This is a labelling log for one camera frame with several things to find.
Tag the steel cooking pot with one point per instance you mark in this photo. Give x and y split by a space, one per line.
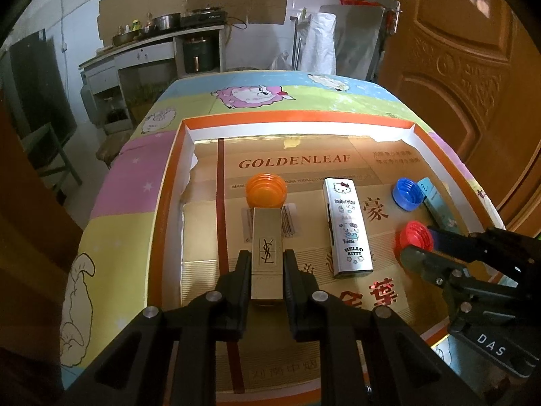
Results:
165 21

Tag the red paper strip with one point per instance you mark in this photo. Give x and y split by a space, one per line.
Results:
359 3

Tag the shallow cardboard box tray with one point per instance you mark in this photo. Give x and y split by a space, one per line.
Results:
198 241

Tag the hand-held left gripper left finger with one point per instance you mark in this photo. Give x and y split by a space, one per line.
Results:
244 270

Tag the white woven sack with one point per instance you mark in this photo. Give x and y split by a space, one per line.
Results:
319 42

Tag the blue bottle cap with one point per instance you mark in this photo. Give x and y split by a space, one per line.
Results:
406 194

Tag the brown wooden door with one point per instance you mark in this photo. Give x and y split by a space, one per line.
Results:
456 72

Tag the clear plastic bag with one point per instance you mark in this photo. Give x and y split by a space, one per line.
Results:
281 61

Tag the wooden stool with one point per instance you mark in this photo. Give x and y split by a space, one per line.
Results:
112 146

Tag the black gas stove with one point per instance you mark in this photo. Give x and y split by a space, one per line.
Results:
203 16

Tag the dark leaning panel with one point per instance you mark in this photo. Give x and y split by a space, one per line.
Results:
38 84

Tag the cartoon sheep print tablecloth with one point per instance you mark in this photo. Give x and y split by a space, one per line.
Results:
126 190

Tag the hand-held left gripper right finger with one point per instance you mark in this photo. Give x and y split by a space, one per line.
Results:
289 270

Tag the white cartoon print case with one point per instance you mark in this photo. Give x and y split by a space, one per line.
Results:
347 230

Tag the brown cardboard wall lining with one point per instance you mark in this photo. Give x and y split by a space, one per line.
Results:
253 0

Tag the white kitchen counter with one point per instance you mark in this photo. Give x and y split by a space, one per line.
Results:
139 57

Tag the orange bottle cap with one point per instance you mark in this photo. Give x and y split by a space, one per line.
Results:
266 190

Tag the gold lipstick box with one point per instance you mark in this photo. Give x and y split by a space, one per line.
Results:
266 258

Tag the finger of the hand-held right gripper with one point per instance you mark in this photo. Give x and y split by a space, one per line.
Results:
443 240
427 264

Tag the red bottle cap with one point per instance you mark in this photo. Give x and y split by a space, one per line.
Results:
414 234

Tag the teal and white small box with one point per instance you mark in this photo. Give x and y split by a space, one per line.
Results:
439 203

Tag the dark air fryer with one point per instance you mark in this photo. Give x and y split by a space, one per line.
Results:
196 55

